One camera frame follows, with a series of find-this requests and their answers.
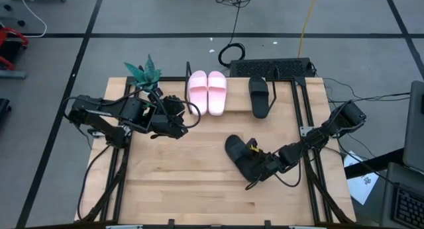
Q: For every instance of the white printed paper sheet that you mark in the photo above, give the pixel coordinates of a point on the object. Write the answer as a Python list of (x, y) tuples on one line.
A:
[(362, 186)]

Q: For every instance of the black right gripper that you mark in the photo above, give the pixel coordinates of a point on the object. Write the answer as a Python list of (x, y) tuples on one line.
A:
[(271, 164)]

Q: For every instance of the grey laptop lid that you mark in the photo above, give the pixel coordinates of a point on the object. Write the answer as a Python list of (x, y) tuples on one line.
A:
[(415, 129)]

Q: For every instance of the grey metal base bar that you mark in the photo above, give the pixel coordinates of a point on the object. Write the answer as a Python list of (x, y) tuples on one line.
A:
[(11, 74)]

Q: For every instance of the black rubber slide sandal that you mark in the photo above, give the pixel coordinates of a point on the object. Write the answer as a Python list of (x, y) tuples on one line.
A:
[(236, 149), (259, 96)]

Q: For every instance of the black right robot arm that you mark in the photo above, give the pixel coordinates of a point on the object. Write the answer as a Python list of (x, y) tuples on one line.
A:
[(351, 116)]

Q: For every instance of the red and black cart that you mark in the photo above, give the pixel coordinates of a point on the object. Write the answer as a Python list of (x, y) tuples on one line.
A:
[(10, 47)]

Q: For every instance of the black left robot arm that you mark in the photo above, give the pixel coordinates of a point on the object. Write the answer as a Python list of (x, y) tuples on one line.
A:
[(129, 110)]

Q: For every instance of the wooden shelf with black legs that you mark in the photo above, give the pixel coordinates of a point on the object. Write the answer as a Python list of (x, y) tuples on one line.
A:
[(236, 93)]

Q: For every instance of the teal artificial plant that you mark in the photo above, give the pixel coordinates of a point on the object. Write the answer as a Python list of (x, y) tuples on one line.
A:
[(145, 73)]

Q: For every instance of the silver metal clamp bracket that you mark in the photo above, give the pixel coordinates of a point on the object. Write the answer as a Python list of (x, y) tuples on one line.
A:
[(304, 130), (96, 133)]

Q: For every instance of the grey laptop with black keyboard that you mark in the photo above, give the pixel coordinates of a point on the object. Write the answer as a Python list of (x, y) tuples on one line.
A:
[(407, 206)]

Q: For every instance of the black aluminium table frame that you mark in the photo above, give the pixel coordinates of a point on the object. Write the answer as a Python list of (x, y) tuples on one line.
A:
[(172, 79)]

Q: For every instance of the black chair base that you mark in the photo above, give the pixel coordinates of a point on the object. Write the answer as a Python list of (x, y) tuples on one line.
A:
[(3, 108)]

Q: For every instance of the black perforated metal box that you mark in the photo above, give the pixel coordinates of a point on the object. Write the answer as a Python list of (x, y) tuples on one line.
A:
[(265, 67)]

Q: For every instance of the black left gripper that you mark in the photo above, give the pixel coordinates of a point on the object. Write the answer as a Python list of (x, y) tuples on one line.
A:
[(165, 118)]

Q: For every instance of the pink rubber slide sandal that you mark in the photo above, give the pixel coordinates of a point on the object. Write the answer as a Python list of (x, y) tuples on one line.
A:
[(217, 93), (198, 93)]

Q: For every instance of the black desk beam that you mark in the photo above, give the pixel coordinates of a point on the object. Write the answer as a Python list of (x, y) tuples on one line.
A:
[(374, 164)]

